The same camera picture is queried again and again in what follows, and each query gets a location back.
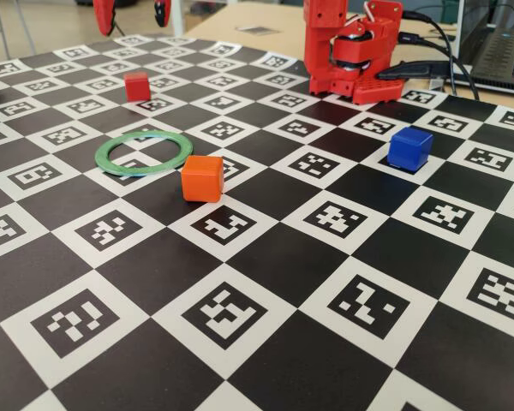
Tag black clamp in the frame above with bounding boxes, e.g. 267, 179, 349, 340
375, 59, 455, 83

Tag orange cube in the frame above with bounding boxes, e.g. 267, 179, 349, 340
180, 154, 224, 204

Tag black power cable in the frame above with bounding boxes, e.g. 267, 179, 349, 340
400, 10, 463, 61

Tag metal chair legs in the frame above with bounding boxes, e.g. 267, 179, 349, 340
0, 0, 31, 59

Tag red cube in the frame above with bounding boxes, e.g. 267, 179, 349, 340
123, 71, 151, 103

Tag small printed marker sheet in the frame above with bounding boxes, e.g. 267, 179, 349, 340
234, 25, 276, 36

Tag green flat ring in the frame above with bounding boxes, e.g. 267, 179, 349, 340
93, 129, 194, 177

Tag blue cube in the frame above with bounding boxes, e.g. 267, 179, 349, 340
387, 126, 434, 172

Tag red robot base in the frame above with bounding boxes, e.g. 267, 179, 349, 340
310, 0, 406, 106

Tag grey laptop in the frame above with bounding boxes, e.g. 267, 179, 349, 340
456, 0, 514, 98

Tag black usb cable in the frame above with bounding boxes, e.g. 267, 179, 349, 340
397, 32, 483, 102

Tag black white marker checkerboard mat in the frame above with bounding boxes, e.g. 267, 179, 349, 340
0, 33, 514, 411

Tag white table leg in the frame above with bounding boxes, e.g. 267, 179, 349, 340
170, 0, 186, 39

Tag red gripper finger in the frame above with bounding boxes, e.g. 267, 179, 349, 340
152, 0, 172, 28
93, 0, 117, 38

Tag green box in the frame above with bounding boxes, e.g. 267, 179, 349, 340
441, 0, 463, 23

